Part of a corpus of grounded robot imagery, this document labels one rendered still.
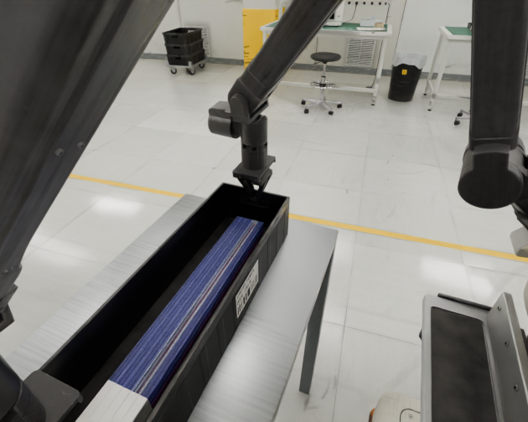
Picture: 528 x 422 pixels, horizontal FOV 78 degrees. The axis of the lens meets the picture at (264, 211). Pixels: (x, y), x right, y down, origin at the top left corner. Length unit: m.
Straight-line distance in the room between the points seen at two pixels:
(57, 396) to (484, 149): 0.58
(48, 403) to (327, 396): 1.17
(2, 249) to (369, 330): 1.56
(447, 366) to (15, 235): 0.51
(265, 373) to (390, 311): 1.24
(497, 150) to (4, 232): 0.51
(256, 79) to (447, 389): 0.54
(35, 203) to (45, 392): 0.28
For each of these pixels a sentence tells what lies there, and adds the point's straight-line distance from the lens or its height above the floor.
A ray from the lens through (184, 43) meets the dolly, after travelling 5.63.
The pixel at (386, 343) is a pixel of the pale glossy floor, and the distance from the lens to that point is 1.64.
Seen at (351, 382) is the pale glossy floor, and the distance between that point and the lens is 1.51.
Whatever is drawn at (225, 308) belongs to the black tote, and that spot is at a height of 0.90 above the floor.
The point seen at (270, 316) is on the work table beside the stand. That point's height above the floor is 0.80.
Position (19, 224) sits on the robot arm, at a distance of 0.19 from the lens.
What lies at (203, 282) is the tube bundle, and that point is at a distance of 0.64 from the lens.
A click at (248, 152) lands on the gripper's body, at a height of 1.02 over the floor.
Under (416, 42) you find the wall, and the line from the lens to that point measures 5.86.
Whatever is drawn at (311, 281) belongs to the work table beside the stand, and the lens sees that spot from 0.70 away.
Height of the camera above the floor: 1.32
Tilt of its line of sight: 36 degrees down
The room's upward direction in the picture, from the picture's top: straight up
